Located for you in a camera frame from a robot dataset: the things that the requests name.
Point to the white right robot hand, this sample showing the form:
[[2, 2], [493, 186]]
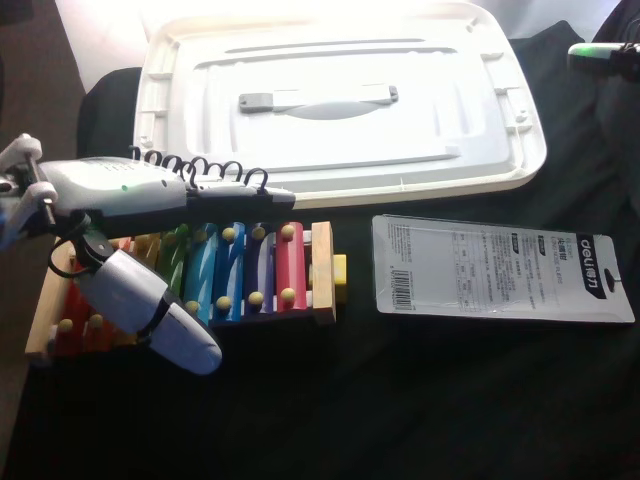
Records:
[[595, 52]]

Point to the plastic package with printed label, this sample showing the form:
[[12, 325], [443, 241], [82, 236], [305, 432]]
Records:
[[475, 270]]

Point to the rainbow wooden xylophone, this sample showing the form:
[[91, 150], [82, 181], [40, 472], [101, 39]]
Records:
[[290, 270]]

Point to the white plastic lid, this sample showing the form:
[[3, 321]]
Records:
[[350, 140]]

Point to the yellow wooden block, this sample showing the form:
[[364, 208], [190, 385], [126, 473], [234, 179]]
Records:
[[341, 277]]

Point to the black table cloth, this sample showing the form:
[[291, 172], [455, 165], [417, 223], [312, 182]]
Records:
[[350, 400]]

